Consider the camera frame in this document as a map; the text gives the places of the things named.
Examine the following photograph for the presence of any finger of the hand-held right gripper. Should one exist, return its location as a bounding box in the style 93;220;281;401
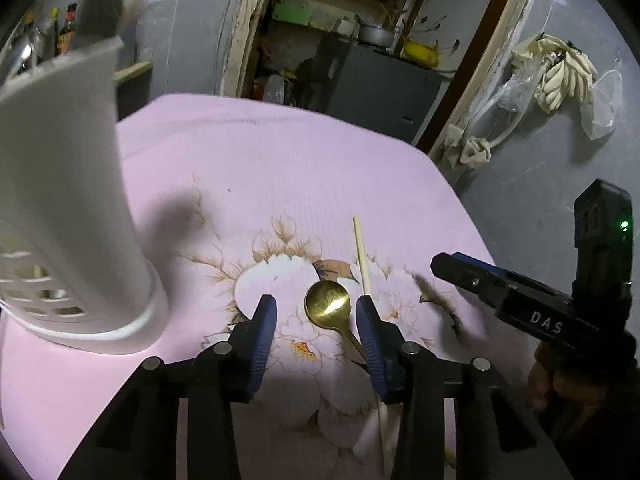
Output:
451;253;572;302
430;252;507;317

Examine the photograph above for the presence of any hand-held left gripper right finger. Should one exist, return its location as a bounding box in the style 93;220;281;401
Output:
354;295;571;480

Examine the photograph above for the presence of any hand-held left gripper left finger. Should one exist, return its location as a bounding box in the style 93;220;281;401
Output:
60;294;278;480

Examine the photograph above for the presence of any gold spoon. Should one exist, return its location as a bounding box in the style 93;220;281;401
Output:
304;280;367;361

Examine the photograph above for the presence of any long wooden chopstick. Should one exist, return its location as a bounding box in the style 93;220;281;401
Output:
352;216;394;475

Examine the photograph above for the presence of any white plastic utensil holder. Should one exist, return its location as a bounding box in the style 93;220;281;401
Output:
0;37;169;356

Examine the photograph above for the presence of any person's right hand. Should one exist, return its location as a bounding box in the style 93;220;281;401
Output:
526;345;601;412

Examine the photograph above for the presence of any beige rag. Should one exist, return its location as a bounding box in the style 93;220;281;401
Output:
442;123;494;170

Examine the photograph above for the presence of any clear plastic bag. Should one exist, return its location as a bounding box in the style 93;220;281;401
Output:
579;59;624;141

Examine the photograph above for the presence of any pink floral blanket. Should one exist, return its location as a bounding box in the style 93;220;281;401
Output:
0;92;502;480

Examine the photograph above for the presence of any crumpled clear plastic wrap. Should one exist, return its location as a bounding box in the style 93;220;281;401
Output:
492;74;542;117

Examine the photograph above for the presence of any hanging white gloves bundle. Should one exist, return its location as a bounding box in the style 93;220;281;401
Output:
511;33;599;115

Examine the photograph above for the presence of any grey metal cabinet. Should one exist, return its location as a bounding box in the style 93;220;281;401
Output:
310;35;452;144

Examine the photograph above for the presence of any yellow bowl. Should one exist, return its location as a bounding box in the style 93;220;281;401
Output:
402;38;441;67

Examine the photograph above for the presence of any metal cooking pot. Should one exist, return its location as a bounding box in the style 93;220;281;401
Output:
357;23;396;47

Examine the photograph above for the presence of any wooden shelf board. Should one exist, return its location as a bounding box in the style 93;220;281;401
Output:
114;60;154;84

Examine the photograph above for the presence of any green board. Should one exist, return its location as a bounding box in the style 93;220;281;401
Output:
272;2;314;26

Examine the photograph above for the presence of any dark sauce bottle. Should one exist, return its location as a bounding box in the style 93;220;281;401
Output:
56;2;79;56

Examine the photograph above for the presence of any wooden door frame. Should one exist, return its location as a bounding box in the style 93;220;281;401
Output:
220;0;547;162

